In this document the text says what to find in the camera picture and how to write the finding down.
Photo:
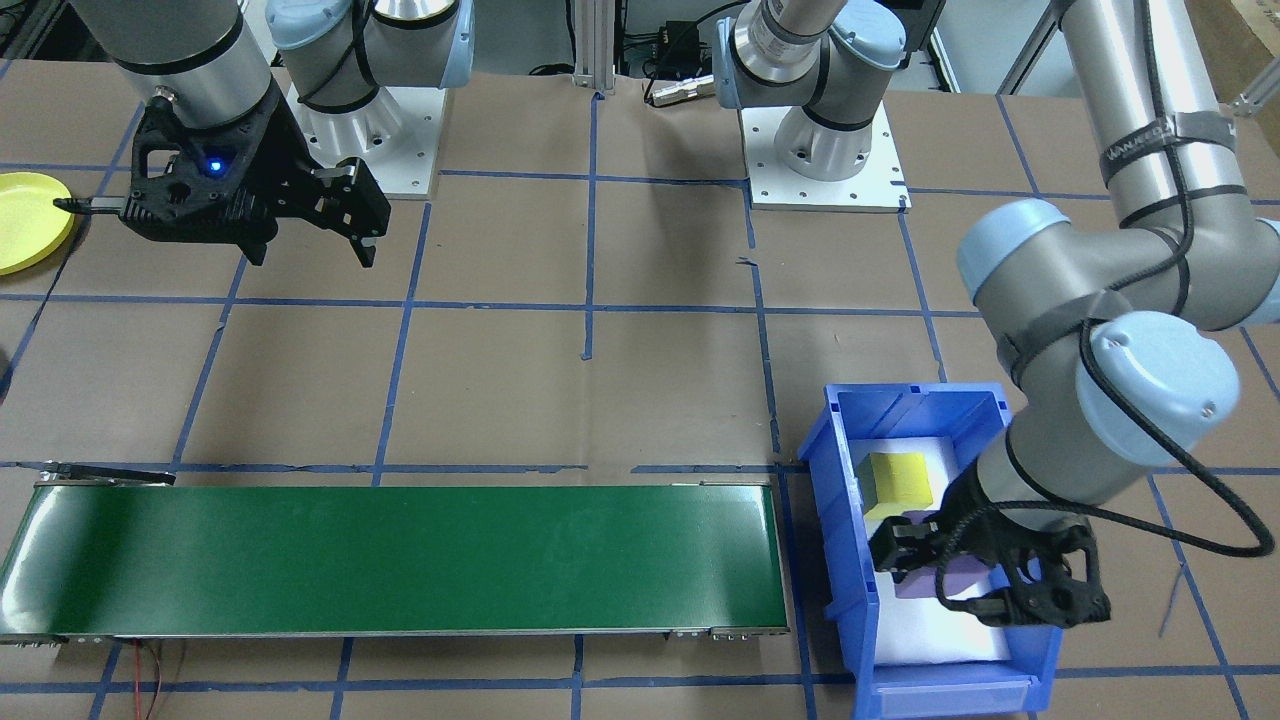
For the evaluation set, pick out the blue plastic storage bin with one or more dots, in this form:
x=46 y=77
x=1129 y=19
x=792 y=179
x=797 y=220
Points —
x=835 y=540

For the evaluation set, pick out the yellow round plate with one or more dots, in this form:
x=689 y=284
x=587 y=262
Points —
x=25 y=220

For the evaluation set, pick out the black power adapter box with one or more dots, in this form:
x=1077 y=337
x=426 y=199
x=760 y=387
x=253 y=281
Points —
x=678 y=40

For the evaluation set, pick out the green conveyor belt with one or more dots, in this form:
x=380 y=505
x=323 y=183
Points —
x=400 y=560

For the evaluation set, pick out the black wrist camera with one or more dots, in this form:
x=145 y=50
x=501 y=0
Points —
x=190 y=220
x=1060 y=600

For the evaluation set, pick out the brown cardboard box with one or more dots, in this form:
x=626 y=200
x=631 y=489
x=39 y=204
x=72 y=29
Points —
x=1250 y=40

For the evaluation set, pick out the yellow foam block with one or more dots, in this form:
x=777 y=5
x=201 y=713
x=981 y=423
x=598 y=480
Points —
x=900 y=480

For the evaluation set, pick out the silver cylindrical connector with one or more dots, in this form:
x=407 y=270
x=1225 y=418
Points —
x=685 y=90

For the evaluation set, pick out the black conveyor end bracket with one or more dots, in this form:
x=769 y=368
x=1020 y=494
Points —
x=110 y=474

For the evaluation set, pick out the purple foam block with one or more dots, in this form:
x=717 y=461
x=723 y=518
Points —
x=962 y=578

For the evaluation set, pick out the aluminium extrusion post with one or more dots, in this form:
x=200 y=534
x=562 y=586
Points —
x=595 y=40

